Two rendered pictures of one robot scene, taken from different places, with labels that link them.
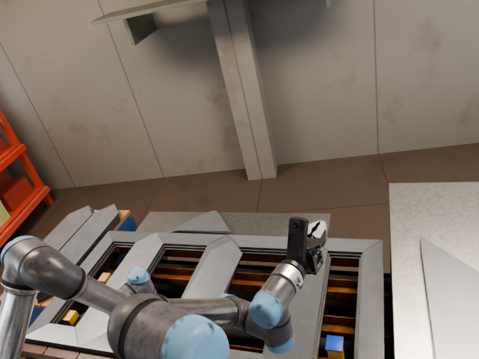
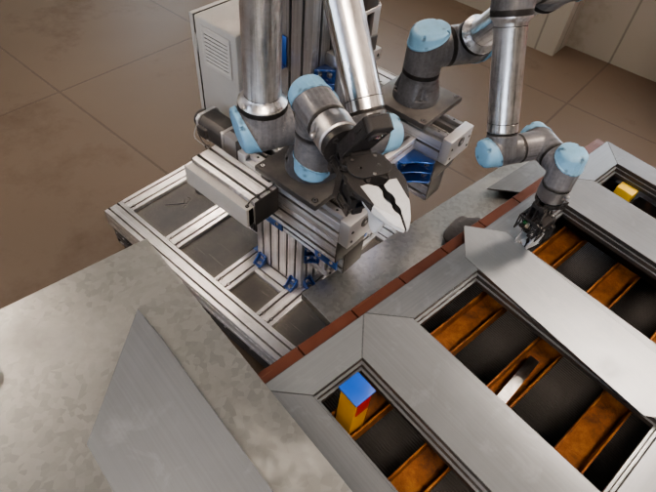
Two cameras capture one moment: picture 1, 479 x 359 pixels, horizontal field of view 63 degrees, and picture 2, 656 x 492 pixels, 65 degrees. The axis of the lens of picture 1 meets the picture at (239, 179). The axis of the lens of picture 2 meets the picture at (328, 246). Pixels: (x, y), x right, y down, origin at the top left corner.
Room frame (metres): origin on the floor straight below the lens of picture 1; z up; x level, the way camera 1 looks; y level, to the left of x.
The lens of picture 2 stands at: (0.95, -0.71, 1.96)
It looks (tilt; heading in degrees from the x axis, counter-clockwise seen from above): 49 degrees down; 111
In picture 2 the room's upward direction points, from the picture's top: 6 degrees clockwise
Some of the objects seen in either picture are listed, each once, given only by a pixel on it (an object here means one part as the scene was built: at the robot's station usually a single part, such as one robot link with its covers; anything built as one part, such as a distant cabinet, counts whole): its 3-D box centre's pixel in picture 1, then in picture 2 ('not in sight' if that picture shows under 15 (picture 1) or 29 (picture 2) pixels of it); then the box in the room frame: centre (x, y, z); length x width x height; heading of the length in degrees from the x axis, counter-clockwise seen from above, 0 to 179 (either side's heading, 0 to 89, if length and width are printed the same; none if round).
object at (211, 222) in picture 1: (202, 223); not in sight; (1.92, 0.28, 0.77); 0.45 x 0.20 x 0.04; 66
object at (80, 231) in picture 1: (68, 246); not in sight; (1.95, 1.11, 0.82); 0.80 x 0.40 x 0.06; 156
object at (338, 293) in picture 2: not in sight; (462, 222); (0.92, 0.68, 0.66); 1.30 x 0.20 x 0.03; 66
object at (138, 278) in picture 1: (140, 283); (564, 167); (1.11, 0.46, 1.16); 0.09 x 0.08 x 0.11; 134
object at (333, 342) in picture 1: (334, 344); (356, 390); (0.86, -0.19, 0.88); 0.06 x 0.06 x 0.02; 66
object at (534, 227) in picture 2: not in sight; (540, 214); (1.11, 0.45, 1.00); 0.09 x 0.08 x 0.12; 66
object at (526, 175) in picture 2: not in sight; (530, 180); (1.09, 0.98, 0.70); 0.39 x 0.12 x 0.04; 66
